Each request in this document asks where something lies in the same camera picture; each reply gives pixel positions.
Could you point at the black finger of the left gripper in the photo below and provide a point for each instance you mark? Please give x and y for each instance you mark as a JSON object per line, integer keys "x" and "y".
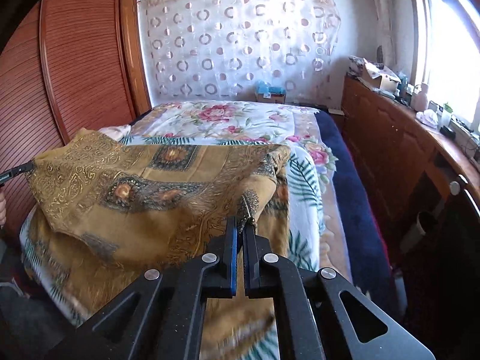
{"x": 15, "y": 171}

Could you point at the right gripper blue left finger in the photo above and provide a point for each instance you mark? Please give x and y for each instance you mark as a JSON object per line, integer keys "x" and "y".
{"x": 230, "y": 254}

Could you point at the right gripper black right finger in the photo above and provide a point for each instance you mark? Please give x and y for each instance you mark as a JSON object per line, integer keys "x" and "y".
{"x": 251, "y": 262}

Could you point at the mustard patterned scarf cloth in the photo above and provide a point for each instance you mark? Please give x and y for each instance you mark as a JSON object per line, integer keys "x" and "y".
{"x": 157, "y": 209}

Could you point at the person's left hand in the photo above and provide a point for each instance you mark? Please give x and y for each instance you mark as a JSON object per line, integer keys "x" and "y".
{"x": 3, "y": 208}

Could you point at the palm leaf print blanket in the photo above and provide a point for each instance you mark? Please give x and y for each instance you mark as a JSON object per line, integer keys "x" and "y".
{"x": 303, "y": 194}

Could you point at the beige pillow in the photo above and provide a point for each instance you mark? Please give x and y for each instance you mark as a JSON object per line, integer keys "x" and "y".
{"x": 116, "y": 132}

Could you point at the red-brown louvered wardrobe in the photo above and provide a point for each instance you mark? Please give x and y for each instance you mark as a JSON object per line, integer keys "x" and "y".
{"x": 70, "y": 64}

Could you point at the navy blue fleece blanket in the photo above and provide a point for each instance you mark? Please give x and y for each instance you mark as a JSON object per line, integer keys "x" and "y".
{"x": 367, "y": 260}

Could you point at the floral quilt bedspread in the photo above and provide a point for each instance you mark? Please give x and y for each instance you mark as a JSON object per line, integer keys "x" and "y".
{"x": 316, "y": 236}

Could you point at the blue tissue box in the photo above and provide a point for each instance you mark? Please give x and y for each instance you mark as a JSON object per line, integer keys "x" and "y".
{"x": 271, "y": 94}

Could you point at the long wooden sideboard cabinet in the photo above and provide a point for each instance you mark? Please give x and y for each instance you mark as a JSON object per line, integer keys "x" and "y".
{"x": 405, "y": 166}

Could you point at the sheer circle pattern curtain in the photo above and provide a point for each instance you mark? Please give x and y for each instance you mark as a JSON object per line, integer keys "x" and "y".
{"x": 231, "y": 49}

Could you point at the open cardboard box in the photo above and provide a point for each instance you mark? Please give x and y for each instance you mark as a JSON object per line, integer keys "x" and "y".
{"x": 383, "y": 79}

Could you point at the white plastic bottle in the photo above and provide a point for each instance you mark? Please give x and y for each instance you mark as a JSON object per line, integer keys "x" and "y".
{"x": 420, "y": 100}

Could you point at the bright wooden frame window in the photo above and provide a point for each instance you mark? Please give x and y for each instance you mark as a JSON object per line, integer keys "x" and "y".
{"x": 447, "y": 56}

